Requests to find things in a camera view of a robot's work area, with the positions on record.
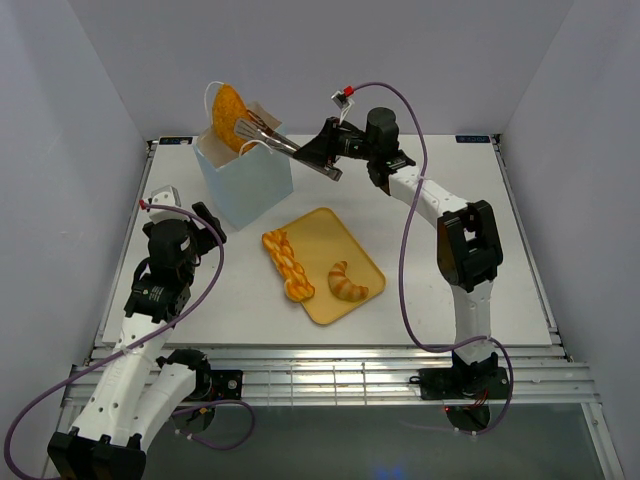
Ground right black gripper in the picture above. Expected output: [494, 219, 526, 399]
[293, 118, 376, 166]

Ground metal food tongs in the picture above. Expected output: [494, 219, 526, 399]
[234, 110, 342, 181]

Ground brown oval crusty bread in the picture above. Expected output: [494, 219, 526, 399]
[212, 84, 249, 153]

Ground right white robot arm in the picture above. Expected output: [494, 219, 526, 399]
[292, 107, 512, 405]

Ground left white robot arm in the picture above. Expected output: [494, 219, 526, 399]
[47, 200, 227, 479]

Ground light blue paper bag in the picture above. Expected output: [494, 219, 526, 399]
[194, 81, 293, 230]

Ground orange braided bread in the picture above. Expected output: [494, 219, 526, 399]
[262, 229, 315, 303]

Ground small croissant bread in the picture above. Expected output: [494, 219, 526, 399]
[327, 261, 369, 302]

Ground yellow plastic tray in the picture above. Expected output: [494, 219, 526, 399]
[278, 207, 386, 326]

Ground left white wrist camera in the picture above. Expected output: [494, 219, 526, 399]
[140, 185, 184, 224]

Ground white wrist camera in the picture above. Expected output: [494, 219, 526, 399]
[331, 86, 354, 124]
[140, 185, 184, 224]

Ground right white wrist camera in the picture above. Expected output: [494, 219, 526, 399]
[331, 86, 354, 124]

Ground aluminium table frame rail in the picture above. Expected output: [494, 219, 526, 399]
[62, 344, 596, 407]

